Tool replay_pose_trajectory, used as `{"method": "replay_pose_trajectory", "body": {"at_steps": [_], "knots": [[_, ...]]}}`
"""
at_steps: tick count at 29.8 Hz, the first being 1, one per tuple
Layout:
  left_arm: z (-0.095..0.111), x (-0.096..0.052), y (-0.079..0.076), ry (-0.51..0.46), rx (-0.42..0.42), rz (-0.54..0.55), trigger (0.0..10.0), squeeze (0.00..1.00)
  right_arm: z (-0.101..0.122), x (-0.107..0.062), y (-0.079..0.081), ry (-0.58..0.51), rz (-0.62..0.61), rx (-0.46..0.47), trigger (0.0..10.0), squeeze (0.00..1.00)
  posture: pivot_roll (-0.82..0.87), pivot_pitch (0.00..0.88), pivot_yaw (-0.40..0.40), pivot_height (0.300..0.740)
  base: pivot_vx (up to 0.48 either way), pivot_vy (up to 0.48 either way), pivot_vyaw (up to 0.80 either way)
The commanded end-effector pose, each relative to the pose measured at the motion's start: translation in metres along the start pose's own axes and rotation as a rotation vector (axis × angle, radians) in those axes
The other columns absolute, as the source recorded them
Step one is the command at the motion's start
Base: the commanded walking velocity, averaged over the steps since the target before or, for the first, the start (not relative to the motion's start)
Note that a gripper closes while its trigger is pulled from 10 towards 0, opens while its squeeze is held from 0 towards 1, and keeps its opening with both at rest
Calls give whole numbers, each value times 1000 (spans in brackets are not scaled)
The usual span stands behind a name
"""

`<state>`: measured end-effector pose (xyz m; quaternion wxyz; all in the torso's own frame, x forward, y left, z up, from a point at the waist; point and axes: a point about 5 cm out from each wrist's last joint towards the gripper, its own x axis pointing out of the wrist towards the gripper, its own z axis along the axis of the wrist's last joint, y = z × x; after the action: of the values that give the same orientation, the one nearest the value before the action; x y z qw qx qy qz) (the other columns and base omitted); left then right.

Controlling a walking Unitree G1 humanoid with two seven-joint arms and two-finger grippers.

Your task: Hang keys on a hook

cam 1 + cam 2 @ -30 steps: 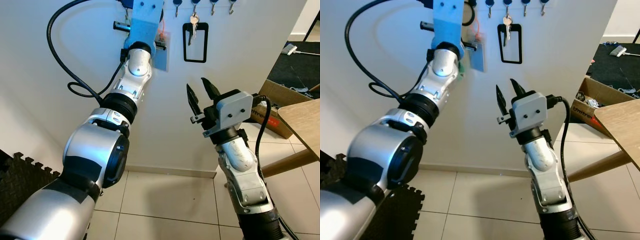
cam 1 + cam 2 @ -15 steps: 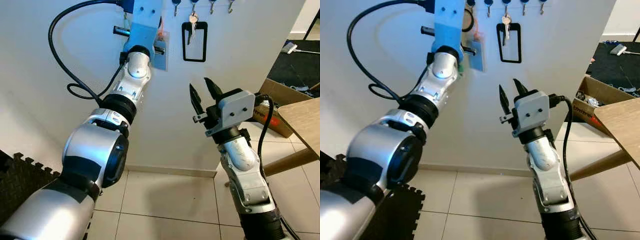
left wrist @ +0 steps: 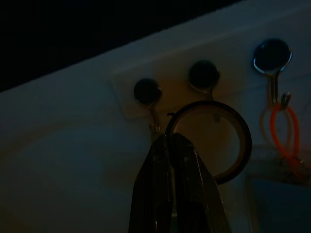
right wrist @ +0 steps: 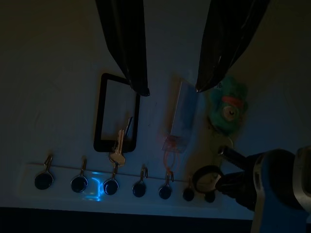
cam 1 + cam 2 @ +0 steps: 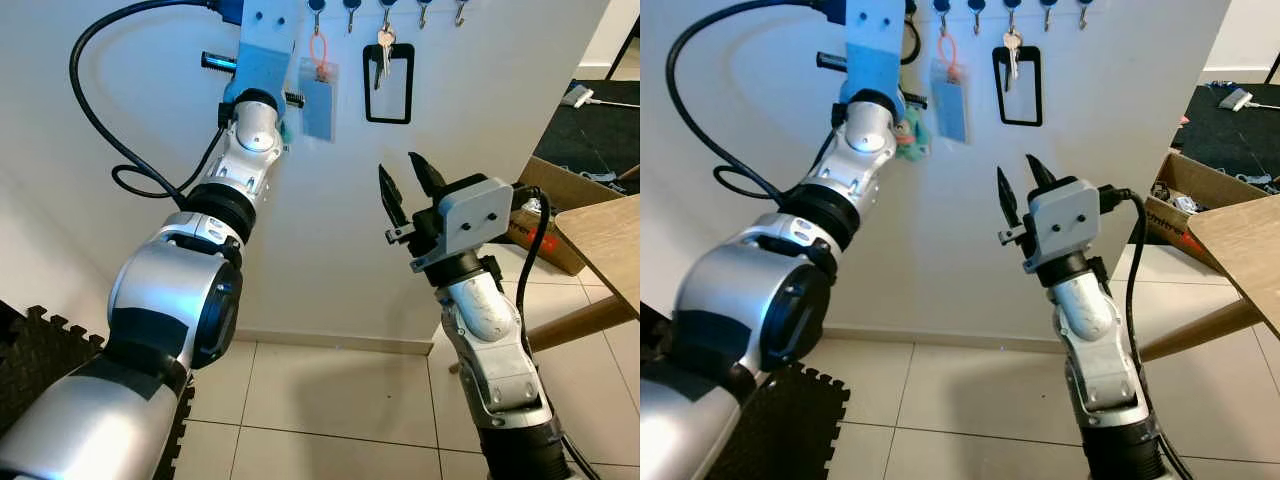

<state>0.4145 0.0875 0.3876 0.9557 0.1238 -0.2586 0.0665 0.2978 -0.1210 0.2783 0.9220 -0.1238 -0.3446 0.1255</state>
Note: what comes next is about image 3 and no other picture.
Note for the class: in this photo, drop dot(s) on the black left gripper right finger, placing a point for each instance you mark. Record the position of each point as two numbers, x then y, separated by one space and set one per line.
194 194

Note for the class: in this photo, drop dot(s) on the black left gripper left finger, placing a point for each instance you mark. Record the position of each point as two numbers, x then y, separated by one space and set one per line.
150 194

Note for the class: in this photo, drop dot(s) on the black tape roll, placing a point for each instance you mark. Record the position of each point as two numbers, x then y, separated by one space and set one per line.
245 145

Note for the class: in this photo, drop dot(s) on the black knob metal hook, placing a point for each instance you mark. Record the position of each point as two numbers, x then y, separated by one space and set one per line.
147 91
203 74
271 54

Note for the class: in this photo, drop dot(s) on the white hook strip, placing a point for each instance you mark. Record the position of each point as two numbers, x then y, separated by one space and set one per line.
175 81

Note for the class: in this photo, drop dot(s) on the clear card holder orange loop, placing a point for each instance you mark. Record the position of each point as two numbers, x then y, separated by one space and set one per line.
279 206

